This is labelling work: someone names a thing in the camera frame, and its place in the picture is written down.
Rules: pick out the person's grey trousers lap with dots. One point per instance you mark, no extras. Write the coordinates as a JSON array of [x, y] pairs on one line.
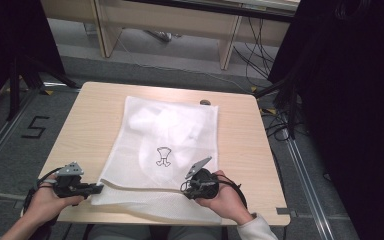
[[123, 232]]

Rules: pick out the white garment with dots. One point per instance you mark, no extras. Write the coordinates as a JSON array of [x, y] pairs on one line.
[[166, 126]]

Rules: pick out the metal floor rail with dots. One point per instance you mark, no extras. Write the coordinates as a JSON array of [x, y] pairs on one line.
[[308, 186], [3, 136]]

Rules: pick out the black tripod stand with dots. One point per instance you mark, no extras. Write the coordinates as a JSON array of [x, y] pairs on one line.
[[288, 100], [30, 78]]

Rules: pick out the person's right hand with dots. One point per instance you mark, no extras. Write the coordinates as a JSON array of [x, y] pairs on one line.
[[226, 203]]

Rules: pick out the white mesh laundry bag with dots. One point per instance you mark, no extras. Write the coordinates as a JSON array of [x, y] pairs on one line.
[[166, 206]]

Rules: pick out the light wooden desk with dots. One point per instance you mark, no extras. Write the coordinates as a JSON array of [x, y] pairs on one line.
[[166, 16]]

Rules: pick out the black curtain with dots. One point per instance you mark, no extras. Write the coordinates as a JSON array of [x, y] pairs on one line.
[[353, 100], [10, 40]]

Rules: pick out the dark round table grommet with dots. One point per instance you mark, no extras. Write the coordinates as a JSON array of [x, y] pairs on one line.
[[205, 102]]

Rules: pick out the person's left hand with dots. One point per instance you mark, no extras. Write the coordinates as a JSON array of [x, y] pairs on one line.
[[45, 206]]

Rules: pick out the grey tape strip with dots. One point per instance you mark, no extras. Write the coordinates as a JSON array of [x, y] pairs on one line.
[[285, 211]]

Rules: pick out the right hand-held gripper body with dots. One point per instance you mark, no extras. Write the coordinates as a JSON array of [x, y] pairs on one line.
[[205, 185]]

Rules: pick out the grey power strip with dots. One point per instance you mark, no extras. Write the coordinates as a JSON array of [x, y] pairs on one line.
[[161, 35]]

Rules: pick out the yellow tape mark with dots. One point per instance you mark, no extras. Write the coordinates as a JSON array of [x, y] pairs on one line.
[[253, 89], [271, 111], [48, 92]]

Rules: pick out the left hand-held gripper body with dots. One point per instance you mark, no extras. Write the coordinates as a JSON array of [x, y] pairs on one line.
[[67, 183]]

